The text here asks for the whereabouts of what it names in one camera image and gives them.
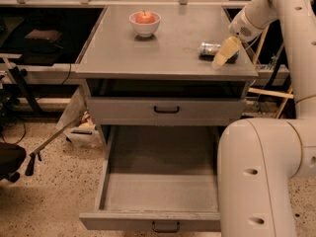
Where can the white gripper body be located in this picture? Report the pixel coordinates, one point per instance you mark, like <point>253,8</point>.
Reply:
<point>241,28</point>

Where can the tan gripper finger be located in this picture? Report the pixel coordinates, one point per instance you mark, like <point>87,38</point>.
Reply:
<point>228,48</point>

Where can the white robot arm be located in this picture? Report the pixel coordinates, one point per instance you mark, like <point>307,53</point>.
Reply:
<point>257,156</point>

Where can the grey drawer cabinet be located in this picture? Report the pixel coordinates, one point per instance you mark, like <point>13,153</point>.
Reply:
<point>119,63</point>

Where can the closed grey upper drawer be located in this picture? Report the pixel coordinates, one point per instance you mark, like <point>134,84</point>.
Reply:
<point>139,111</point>

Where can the open grey lower drawer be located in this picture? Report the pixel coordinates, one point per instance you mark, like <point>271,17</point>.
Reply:
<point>157,173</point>

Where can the white ceramic bowl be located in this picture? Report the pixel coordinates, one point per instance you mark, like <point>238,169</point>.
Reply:
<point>145,30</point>

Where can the red apple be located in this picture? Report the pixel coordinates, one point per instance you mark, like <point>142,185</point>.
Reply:
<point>144,17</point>

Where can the white plastic bag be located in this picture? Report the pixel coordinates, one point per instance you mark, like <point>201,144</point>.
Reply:
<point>77,124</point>

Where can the black box on shelf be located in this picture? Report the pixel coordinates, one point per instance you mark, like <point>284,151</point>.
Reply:
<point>41,47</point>

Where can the black office chair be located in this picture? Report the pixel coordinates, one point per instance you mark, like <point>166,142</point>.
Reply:
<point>12,157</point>

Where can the wooden easel frame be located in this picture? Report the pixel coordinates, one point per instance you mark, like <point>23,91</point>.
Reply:
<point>284,95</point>

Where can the black upper drawer handle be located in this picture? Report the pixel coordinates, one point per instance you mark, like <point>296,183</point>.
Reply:
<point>166,111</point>

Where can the black drawer handle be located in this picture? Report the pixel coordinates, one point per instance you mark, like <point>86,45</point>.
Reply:
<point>165,227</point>
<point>166,111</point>

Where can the black lower drawer handle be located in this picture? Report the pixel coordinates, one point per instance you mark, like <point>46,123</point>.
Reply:
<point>165,227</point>

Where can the grey pole with black handle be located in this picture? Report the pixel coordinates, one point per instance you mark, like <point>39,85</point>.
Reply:
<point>36,153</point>

